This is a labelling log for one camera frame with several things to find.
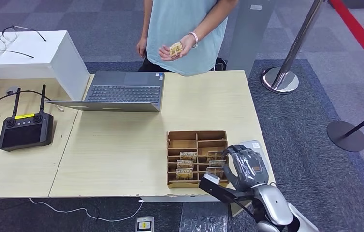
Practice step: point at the black remote controller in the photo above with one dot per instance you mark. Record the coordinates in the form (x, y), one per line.
(24, 134)

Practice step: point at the tan ID card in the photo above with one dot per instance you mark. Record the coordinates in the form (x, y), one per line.
(176, 49)

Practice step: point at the grey laptop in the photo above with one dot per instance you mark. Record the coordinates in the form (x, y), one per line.
(124, 93)

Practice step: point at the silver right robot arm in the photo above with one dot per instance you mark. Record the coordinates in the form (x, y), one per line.
(274, 205)

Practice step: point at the plastic wrapped dark panel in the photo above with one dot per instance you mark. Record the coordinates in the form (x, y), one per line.
(204, 219)

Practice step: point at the person's left forearm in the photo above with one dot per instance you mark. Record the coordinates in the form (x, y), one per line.
(213, 19)

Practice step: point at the white box riser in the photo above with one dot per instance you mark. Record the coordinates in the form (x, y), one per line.
(24, 64)

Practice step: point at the black stanchion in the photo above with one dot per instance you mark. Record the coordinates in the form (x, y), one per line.
(345, 136)

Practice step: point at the floor socket device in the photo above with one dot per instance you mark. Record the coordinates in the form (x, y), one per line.
(144, 224)

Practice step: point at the stanchion post with black base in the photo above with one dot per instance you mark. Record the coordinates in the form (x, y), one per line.
(221, 63)

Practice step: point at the grey card reader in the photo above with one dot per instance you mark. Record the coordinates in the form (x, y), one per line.
(253, 144)

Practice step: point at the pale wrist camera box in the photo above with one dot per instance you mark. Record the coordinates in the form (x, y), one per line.
(211, 178)

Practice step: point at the small grey adapter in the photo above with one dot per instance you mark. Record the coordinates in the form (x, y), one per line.
(12, 89)

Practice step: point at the person's right forearm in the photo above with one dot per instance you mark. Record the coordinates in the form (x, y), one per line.
(147, 19)

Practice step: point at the black rimmed eyeglasses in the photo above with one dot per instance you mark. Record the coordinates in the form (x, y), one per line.
(0, 43)

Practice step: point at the wooden table leg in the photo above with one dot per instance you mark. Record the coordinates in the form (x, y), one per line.
(237, 209)

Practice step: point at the person's right hand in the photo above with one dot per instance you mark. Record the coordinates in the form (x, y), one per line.
(141, 48)

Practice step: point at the person's left hand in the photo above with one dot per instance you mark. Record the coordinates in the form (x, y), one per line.
(185, 48)

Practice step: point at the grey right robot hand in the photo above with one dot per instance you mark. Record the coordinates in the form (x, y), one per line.
(247, 168)

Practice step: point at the person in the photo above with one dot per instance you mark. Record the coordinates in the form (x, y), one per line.
(181, 25)

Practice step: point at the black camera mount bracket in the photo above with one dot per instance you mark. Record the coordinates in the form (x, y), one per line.
(223, 193)

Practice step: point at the wooden card organizer box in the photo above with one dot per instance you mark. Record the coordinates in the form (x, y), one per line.
(181, 142)

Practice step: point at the grey standing panel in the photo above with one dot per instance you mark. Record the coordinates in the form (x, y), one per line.
(249, 35)

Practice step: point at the red barrier belt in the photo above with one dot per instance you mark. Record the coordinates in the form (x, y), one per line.
(361, 35)

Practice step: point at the chrome stanchion post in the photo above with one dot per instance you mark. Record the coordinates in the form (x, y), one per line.
(281, 78)

